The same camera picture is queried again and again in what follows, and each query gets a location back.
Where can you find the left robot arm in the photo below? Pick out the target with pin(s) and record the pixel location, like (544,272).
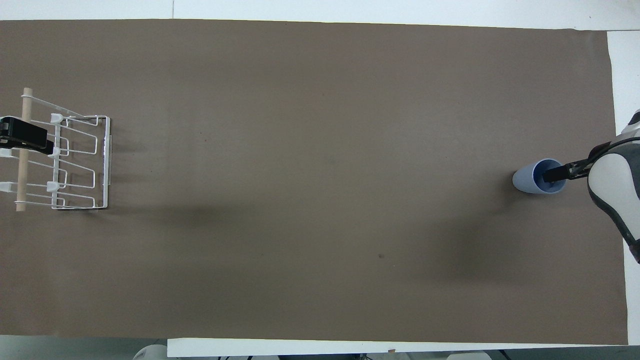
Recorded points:
(150,352)

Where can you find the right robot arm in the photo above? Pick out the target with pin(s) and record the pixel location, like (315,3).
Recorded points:
(612,185)

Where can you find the blue plastic cup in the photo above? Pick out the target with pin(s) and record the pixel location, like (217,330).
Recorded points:
(525,179)

